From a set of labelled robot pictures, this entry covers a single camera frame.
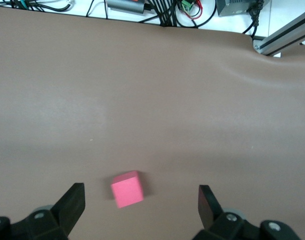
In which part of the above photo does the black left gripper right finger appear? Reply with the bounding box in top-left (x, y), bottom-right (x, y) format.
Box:
top-left (192, 184), bottom-right (303, 240)

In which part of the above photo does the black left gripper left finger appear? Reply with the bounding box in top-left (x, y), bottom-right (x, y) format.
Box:
top-left (0, 182), bottom-right (86, 240)

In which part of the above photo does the pink foam cube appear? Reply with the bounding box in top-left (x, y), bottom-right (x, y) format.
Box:
top-left (110, 170), bottom-right (145, 209)

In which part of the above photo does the brown table mat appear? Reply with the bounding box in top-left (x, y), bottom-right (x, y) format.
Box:
top-left (0, 4), bottom-right (305, 240)

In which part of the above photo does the grey power supply box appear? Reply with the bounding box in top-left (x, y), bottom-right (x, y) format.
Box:
top-left (216, 0), bottom-right (265, 18)

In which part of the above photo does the green terminal connector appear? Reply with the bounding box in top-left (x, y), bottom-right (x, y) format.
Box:
top-left (181, 0), bottom-right (195, 12)

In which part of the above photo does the grey usb hub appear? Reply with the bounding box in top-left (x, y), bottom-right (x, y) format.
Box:
top-left (106, 0), bottom-right (147, 15)

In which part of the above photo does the aluminium camera mount profile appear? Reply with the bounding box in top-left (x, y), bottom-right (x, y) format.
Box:
top-left (253, 6), bottom-right (305, 59)

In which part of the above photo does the black cable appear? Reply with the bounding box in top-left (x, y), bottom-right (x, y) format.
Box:
top-left (138, 0), bottom-right (183, 28)
top-left (242, 0), bottom-right (260, 39)
top-left (2, 0), bottom-right (76, 13)
top-left (176, 0), bottom-right (218, 29)

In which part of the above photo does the red wire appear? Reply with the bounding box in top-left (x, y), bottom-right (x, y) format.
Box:
top-left (189, 0), bottom-right (204, 20)

